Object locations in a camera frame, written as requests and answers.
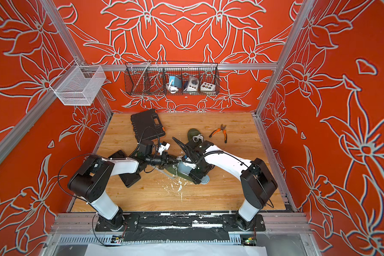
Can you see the grey insole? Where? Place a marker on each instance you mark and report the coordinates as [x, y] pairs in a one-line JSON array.
[[185, 169]]

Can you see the blue white box in basket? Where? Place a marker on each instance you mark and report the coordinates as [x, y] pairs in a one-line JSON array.
[[175, 82]]

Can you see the white dotted cube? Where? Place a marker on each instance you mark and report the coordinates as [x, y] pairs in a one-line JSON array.
[[207, 87]]

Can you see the orange black pliers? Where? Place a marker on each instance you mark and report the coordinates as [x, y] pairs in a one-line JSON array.
[[221, 129]]

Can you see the black wire wall basket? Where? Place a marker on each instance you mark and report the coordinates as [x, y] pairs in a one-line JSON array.
[[152, 78]]

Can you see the green canvas shoe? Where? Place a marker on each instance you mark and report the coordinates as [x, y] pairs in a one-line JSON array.
[[195, 136], [174, 170]]

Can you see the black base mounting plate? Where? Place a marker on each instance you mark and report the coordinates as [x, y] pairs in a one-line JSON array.
[[180, 226]]

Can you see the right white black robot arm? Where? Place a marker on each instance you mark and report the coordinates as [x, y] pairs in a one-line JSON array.
[[258, 184]]

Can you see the black flat pad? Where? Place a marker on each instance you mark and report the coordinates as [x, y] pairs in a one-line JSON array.
[[128, 179]]

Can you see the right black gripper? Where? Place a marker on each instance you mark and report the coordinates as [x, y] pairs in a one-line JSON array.
[[194, 177]]

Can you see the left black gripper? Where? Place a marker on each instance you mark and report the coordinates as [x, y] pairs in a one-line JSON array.
[[164, 159]]

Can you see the clear plastic wall bin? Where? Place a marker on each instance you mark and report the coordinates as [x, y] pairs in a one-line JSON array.
[[77, 87]]

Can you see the black plastic tool case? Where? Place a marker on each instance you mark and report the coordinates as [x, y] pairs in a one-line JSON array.
[[147, 125]]

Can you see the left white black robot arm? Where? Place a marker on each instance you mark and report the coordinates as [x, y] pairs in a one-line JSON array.
[[89, 182]]

